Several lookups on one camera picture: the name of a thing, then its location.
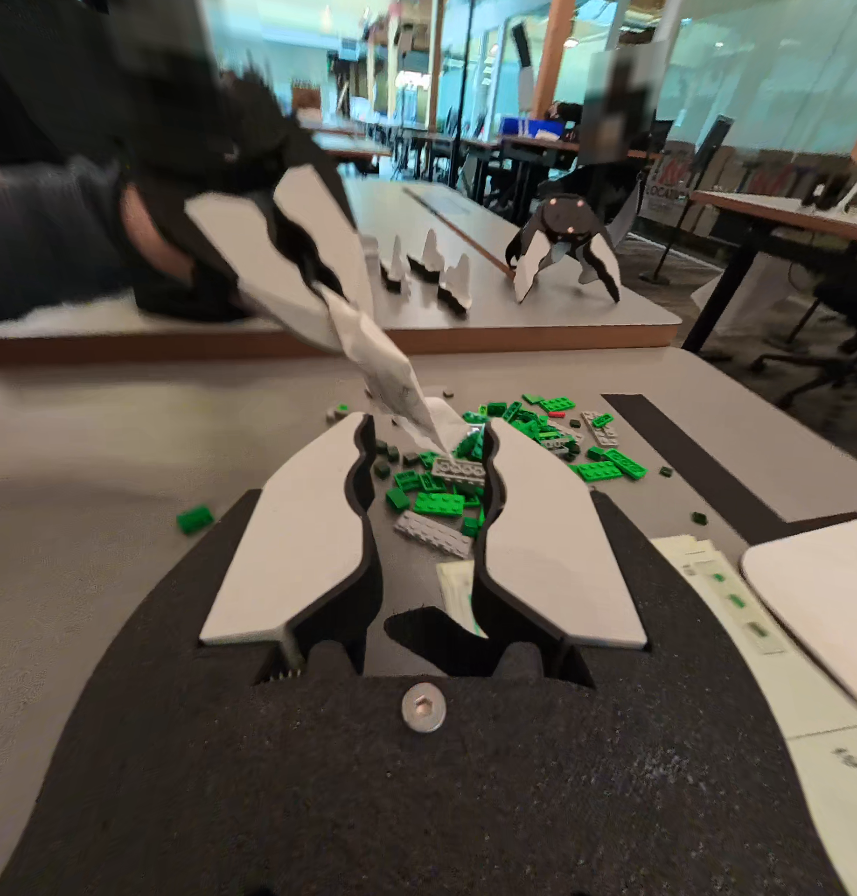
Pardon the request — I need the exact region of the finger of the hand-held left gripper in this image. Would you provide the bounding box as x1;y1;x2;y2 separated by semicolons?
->
183;190;345;354
273;164;375;316

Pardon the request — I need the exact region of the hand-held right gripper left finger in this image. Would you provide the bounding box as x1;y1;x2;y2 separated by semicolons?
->
199;412;385;676

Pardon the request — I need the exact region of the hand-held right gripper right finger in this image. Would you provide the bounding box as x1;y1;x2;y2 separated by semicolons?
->
474;418;648;648

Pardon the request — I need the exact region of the pile of toy bricks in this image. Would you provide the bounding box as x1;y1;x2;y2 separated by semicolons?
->
327;394;674;561

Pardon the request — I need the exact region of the white paper bag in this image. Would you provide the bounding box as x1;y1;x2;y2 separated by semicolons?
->
320;283;457;456

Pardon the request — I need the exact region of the person's left forearm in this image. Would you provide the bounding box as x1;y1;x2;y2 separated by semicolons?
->
0;154;132;324

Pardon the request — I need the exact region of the grey desk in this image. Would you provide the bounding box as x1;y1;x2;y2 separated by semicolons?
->
0;346;857;896

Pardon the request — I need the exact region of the person's left hand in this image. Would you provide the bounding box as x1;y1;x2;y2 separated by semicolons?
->
120;183;195;281

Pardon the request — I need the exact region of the grey finger plate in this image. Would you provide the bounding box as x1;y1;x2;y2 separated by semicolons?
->
407;230;445;277
381;234;412;294
439;253;473;316

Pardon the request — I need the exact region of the white instruction booklet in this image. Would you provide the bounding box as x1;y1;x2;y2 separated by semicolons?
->
437;560;488;634

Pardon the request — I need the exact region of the black tape strip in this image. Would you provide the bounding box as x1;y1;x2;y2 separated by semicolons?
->
602;393;857;546

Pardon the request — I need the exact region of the white printed paper sheet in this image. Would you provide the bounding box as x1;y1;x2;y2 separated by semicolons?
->
651;534;857;896

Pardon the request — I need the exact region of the person's torso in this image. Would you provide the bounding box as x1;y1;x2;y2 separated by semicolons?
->
0;0;121;165

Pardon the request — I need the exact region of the blue crate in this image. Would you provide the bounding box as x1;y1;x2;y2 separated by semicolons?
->
498;118;566;141

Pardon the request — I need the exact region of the grey table with wooden edge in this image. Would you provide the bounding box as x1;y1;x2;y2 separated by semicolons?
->
0;175;683;365

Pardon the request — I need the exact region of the idle black gripper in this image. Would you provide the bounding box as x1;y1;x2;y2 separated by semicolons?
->
505;195;623;305

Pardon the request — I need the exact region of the white tray corner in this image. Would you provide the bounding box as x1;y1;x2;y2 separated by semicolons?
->
739;517;857;722

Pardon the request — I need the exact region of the black office chair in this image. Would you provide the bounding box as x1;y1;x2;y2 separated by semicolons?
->
750;266;857;414

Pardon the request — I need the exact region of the table with black legs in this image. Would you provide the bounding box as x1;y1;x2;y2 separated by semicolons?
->
680;188;857;354

